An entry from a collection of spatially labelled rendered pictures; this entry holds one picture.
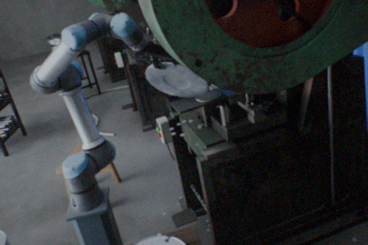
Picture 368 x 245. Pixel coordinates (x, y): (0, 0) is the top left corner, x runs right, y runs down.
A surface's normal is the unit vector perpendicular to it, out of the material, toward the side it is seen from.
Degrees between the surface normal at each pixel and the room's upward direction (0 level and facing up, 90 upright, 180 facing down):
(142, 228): 0
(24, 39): 90
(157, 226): 0
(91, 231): 90
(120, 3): 90
